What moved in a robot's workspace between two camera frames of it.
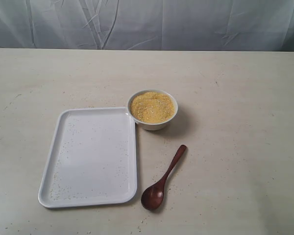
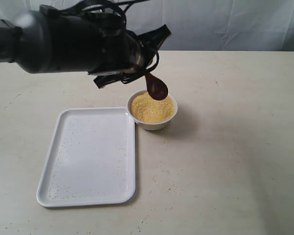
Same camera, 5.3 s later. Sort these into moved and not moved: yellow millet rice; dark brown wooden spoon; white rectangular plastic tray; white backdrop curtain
Moved: dark brown wooden spoon
Not moved: yellow millet rice; white backdrop curtain; white rectangular plastic tray
